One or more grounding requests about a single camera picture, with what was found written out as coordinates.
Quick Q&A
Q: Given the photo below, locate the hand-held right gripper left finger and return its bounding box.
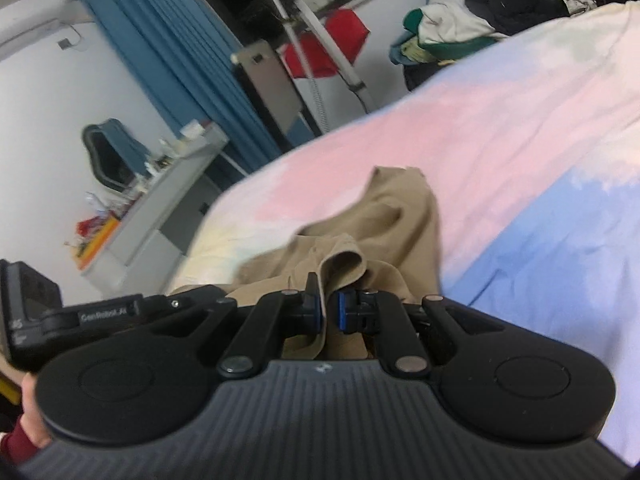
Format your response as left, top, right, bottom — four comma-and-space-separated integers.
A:
149, 272, 327, 380

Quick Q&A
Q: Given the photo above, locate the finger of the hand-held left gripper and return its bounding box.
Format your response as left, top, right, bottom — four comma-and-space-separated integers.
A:
144, 285, 229, 329

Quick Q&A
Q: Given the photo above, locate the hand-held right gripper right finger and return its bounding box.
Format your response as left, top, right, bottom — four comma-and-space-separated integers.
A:
335, 288, 507, 380

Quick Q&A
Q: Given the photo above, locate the tan printed t-shirt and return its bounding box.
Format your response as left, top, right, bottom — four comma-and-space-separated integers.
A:
165, 165, 443, 361

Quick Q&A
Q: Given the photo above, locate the person's left forearm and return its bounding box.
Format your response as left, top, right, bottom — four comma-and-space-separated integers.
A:
0, 375, 53, 468

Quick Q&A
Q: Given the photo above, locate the white dressing table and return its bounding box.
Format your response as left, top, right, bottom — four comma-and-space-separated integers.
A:
77, 122, 231, 301

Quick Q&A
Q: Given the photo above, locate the orange box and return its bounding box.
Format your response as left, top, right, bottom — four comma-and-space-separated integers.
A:
75, 217, 122, 269

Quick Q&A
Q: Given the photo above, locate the steamer ironing board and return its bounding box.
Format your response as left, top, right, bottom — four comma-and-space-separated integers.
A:
231, 41, 323, 148

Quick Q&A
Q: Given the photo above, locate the pastel bed sheet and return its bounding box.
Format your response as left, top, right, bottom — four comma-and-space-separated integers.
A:
170, 2, 640, 466

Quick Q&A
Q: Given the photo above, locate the blue curtain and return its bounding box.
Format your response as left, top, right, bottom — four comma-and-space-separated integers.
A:
80, 0, 296, 171

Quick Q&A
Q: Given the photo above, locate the red cloth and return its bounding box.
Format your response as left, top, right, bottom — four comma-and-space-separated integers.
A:
282, 8, 371, 79

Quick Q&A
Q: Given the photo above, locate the garment steamer stand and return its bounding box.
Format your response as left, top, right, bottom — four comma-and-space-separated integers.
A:
239, 0, 381, 116

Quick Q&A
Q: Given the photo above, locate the green striped garment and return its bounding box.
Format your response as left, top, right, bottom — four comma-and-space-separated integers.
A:
390, 7, 507, 66

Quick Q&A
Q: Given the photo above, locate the dark window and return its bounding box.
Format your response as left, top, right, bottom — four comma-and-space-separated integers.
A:
170, 0, 416, 46

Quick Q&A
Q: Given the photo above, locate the black garment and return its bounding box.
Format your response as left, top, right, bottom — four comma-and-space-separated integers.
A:
465, 0, 571, 36

